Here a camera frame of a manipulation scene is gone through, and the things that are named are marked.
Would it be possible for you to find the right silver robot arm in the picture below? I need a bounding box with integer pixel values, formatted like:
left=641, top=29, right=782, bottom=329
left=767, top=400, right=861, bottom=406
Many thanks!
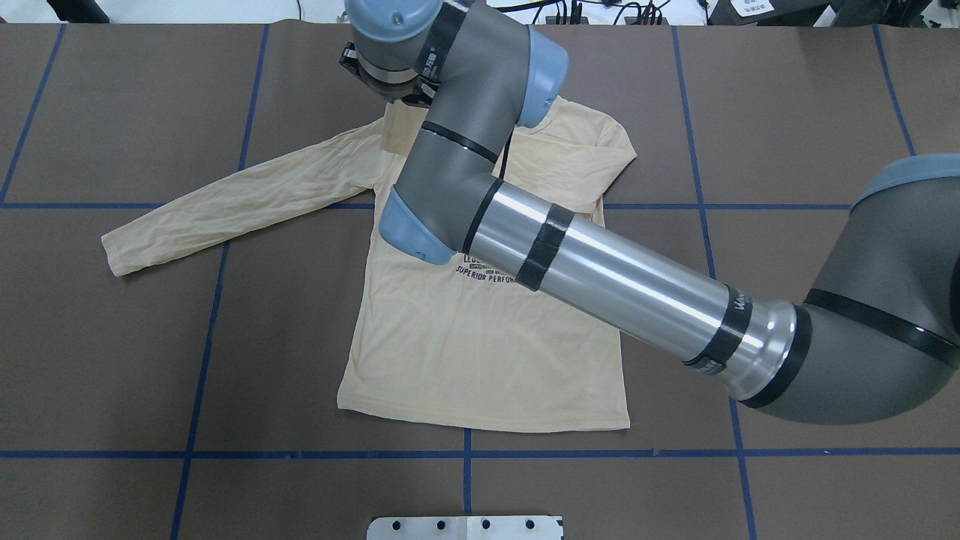
left=345, top=1, right=958, bottom=426

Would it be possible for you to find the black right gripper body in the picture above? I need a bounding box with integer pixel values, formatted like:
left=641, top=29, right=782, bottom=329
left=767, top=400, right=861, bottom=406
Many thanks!
left=339, top=42, right=436, bottom=106

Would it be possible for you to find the white mounting plate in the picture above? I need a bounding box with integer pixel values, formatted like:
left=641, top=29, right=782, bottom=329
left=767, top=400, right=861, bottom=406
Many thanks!
left=366, top=515, right=565, bottom=539

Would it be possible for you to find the cream long-sleeve printed shirt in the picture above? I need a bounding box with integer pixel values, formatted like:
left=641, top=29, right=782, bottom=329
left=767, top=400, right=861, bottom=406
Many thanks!
left=100, top=97, right=637, bottom=433

